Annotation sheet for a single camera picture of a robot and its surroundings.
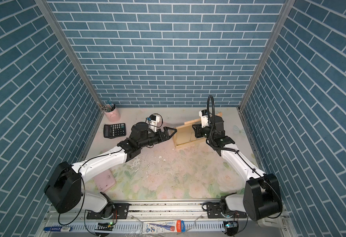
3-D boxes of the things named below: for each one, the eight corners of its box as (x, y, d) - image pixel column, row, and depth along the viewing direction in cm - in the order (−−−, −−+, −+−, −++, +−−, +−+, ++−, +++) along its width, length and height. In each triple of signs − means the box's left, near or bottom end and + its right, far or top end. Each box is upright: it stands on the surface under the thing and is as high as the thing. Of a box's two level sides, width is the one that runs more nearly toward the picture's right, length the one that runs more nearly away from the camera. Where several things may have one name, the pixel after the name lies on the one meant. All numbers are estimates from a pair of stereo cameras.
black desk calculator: (103, 139, 104) (101, 136, 101) (105, 127, 110) (103, 124, 108) (125, 136, 106) (124, 133, 103) (126, 125, 112) (124, 122, 110)
